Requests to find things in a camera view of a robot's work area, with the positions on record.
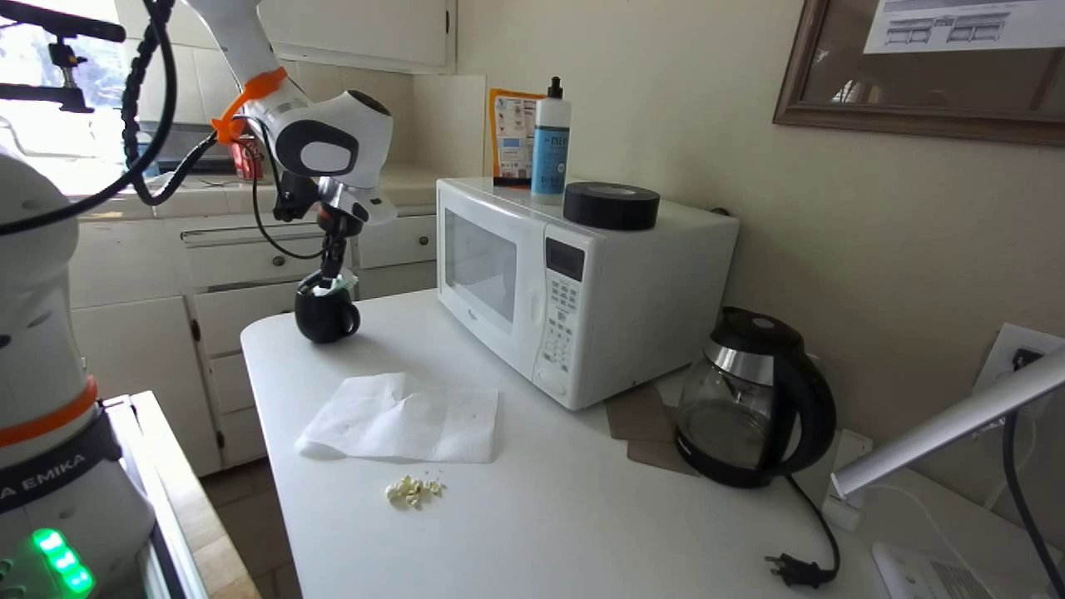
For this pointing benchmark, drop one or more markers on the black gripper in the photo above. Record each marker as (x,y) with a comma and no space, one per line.
(337,210)

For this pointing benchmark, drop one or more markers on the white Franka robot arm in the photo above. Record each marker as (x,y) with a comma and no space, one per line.
(33,309)

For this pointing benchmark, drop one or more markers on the white microwave oven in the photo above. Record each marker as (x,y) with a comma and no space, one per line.
(620,301)

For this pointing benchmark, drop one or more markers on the cream cabinet with drawers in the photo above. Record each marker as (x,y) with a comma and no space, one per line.
(167,301)

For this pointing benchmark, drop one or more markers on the white paper towel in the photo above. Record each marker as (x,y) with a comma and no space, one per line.
(403,420)

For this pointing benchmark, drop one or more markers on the orange packet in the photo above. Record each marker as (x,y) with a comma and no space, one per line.
(510,136)

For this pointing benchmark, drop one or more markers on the white bottle blue label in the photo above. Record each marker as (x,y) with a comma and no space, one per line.
(549,143)

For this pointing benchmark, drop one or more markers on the pale crumb pile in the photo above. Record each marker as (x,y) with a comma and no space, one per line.
(415,491)

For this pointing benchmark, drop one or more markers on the black round bowl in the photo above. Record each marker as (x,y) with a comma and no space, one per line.
(611,206)

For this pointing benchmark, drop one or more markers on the robot mounting cart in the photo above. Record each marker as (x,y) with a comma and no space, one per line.
(184,500)

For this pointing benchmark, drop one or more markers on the black tripod stand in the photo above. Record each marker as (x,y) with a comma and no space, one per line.
(60,33)

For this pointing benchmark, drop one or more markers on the white stand bar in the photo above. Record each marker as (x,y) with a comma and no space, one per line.
(953,425)

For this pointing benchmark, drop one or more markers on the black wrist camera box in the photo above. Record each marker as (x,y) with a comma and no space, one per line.
(294,201)

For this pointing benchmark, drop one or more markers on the cream wall cabinet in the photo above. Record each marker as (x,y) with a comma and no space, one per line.
(367,33)

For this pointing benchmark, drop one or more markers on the brown framed wall picture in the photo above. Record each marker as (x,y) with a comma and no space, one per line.
(918,93)

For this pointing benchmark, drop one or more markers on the white wall outlet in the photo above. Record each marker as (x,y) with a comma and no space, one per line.
(1015,349)

